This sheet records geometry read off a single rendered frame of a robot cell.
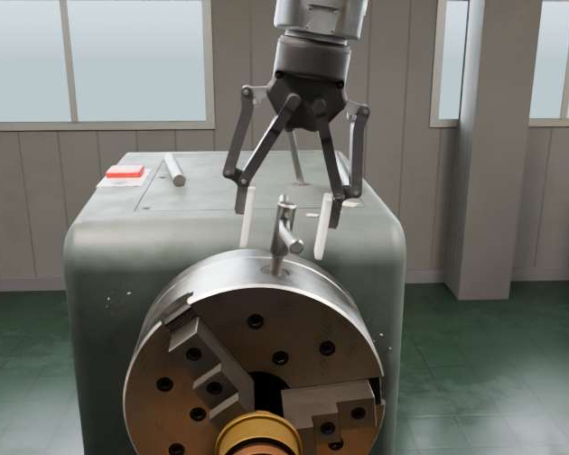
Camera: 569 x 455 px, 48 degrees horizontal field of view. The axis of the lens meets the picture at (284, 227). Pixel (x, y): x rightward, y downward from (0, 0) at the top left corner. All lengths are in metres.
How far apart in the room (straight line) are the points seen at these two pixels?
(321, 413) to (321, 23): 0.41
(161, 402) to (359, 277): 0.32
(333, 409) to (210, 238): 0.29
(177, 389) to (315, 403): 0.16
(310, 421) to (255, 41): 3.06
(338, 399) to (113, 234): 0.38
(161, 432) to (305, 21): 0.50
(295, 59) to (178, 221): 0.35
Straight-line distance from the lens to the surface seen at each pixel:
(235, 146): 0.67
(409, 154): 3.81
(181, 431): 0.81
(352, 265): 0.88
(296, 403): 0.75
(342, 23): 0.63
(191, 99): 3.65
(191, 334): 0.70
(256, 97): 0.67
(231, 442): 0.68
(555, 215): 4.22
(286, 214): 0.72
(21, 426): 2.84
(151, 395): 0.78
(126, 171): 1.17
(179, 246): 0.87
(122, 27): 3.68
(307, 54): 0.63
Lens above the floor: 1.51
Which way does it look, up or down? 17 degrees down
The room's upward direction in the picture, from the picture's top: straight up
